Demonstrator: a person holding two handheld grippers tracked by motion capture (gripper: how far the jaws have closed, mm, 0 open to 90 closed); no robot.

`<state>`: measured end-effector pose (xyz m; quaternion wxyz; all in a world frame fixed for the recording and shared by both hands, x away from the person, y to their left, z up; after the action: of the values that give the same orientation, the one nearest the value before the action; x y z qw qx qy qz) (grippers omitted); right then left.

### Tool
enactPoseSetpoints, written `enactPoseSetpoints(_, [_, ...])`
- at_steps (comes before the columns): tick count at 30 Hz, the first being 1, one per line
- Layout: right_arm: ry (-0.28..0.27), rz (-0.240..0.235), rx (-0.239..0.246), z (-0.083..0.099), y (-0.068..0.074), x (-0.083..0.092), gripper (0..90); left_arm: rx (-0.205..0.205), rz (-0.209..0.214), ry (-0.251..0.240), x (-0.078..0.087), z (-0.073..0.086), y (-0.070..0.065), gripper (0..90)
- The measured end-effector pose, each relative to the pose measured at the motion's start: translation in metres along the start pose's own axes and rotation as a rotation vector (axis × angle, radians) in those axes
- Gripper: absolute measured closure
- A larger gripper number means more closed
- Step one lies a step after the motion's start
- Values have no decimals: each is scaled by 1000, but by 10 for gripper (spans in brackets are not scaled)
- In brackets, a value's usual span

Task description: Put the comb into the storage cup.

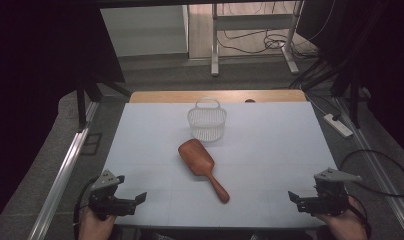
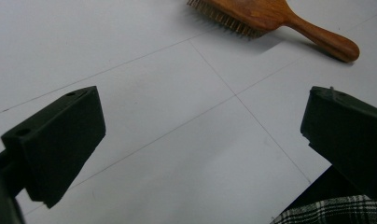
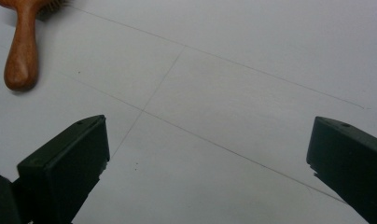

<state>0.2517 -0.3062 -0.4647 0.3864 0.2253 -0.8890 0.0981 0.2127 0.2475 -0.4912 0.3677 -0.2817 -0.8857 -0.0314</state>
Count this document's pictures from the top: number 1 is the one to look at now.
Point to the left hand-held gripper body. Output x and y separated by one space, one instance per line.
105 200

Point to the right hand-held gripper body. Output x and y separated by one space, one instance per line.
326 201

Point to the brown wooden hairbrush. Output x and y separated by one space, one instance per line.
196 156

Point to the white plastic mesh basket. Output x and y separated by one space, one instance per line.
206 121

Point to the person's left hand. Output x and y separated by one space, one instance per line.
94 227

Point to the person's right hand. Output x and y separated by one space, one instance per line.
343 226

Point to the dark floor grate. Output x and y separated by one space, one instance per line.
91 144

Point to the pale blue table mat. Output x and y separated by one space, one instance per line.
263 150

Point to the white power strip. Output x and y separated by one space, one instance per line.
338 126

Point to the black metal stand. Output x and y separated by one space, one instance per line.
80 106
355 106

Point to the wooden table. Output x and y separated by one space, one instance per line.
176 96

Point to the dark curtain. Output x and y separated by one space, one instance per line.
30 66
390 66

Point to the aluminium floor rail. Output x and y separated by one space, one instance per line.
60 181
373 163

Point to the white wall panel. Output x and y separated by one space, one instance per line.
143 30

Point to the white metal desk frame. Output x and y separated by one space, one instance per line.
215 50

